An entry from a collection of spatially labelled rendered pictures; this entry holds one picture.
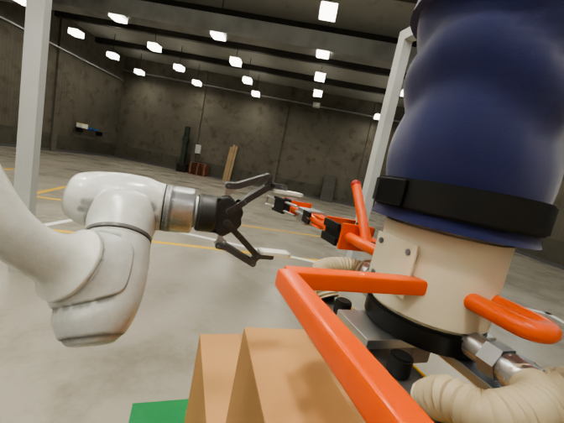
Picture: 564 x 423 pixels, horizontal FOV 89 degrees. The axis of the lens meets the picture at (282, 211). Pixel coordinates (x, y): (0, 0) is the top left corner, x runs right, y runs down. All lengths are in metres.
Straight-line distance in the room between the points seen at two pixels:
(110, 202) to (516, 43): 0.57
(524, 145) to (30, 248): 0.56
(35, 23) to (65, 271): 2.99
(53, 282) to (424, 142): 0.49
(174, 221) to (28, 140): 2.77
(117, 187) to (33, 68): 2.77
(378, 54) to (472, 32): 10.68
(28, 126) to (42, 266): 2.84
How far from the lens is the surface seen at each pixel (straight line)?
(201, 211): 0.55
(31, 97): 3.26
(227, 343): 1.43
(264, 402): 0.60
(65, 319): 0.47
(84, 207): 0.56
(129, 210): 0.52
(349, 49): 11.03
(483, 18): 0.44
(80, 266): 0.45
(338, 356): 0.20
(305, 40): 11.07
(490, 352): 0.44
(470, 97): 0.41
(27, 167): 3.27
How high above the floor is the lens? 1.34
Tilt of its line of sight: 8 degrees down
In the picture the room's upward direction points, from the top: 11 degrees clockwise
